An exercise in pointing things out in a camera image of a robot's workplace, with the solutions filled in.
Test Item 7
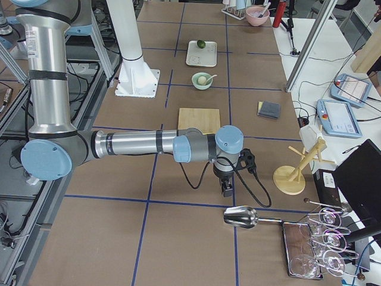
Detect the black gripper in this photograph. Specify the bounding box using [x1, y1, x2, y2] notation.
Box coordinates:
[213, 148, 256, 197]

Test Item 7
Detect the white steamed bun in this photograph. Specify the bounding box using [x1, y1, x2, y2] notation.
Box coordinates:
[197, 76, 207, 85]

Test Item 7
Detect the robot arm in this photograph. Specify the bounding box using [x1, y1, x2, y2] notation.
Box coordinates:
[15, 1, 256, 197]

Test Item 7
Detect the green bowl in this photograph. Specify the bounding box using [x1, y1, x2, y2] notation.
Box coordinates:
[191, 72, 213, 90]

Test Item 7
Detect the pink ice bowl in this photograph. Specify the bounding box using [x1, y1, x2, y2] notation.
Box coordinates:
[245, 6, 270, 27]

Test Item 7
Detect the steel scoop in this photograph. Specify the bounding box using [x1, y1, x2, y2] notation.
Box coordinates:
[223, 206, 283, 229]

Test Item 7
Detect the wooden mug tree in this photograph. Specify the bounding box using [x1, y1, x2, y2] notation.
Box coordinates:
[273, 125, 336, 195]

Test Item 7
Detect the bamboo cutting board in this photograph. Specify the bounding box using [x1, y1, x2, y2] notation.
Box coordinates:
[177, 108, 221, 134]

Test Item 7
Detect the grey folded cloth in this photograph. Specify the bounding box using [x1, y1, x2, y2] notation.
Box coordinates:
[257, 101, 280, 119]

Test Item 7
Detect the near teach pendant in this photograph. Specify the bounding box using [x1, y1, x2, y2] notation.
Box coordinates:
[316, 100, 363, 138]

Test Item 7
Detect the teach pendant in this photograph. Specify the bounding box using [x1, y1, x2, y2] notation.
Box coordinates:
[330, 73, 371, 108]
[316, 100, 363, 138]

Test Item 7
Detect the black laptop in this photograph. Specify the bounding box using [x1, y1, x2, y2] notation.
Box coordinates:
[333, 139, 380, 222]

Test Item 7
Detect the white bear tray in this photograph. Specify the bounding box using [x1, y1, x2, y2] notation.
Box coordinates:
[186, 41, 217, 67]

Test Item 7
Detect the green avocado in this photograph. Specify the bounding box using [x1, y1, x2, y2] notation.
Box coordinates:
[196, 40, 206, 49]

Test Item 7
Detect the far teach pendant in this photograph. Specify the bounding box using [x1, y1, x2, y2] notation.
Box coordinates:
[330, 73, 371, 108]

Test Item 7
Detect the red bottle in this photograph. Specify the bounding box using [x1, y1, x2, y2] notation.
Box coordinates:
[273, 1, 286, 28]

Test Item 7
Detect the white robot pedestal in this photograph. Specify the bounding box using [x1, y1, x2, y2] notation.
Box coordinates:
[107, 0, 160, 98]

